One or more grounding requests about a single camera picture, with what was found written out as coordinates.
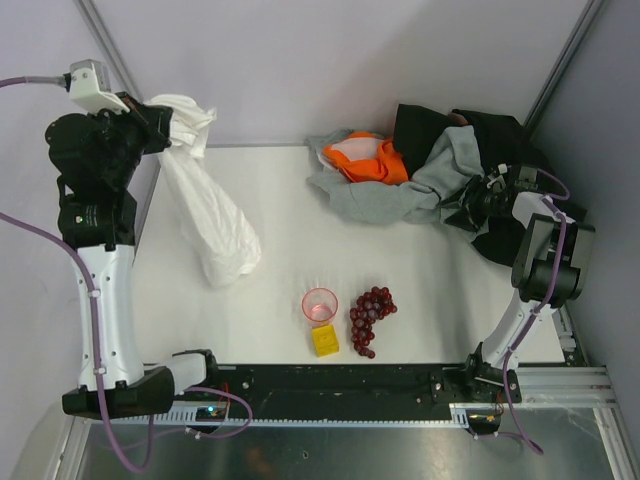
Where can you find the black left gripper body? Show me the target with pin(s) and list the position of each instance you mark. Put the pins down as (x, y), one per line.
(151, 128)

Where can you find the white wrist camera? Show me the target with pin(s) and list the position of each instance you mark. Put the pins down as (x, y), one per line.
(89, 88)
(495, 180)

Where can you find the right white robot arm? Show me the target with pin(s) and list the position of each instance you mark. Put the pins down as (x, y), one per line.
(549, 268)

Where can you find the pink plastic cup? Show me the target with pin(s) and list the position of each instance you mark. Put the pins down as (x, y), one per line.
(319, 306)

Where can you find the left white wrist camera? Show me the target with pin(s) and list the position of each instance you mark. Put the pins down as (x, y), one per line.
(89, 88)

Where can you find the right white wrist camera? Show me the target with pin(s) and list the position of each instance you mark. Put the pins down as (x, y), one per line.
(495, 180)

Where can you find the grey cloth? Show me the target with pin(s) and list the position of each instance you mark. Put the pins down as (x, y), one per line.
(400, 195)

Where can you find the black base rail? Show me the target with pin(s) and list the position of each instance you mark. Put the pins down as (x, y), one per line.
(346, 393)

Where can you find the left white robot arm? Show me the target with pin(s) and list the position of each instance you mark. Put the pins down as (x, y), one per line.
(98, 227)

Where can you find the orange cloth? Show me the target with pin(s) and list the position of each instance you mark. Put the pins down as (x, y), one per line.
(364, 156)

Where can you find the red grape bunch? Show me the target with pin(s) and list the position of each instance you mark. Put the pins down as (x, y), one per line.
(370, 308)

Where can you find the black cloth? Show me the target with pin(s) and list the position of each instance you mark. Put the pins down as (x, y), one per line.
(500, 138)

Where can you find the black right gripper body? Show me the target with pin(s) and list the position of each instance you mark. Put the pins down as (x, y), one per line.
(473, 203)

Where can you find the yellow toy block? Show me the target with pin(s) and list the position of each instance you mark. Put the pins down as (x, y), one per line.
(325, 340)

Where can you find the white cloth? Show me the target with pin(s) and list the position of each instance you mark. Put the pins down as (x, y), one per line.
(225, 242)

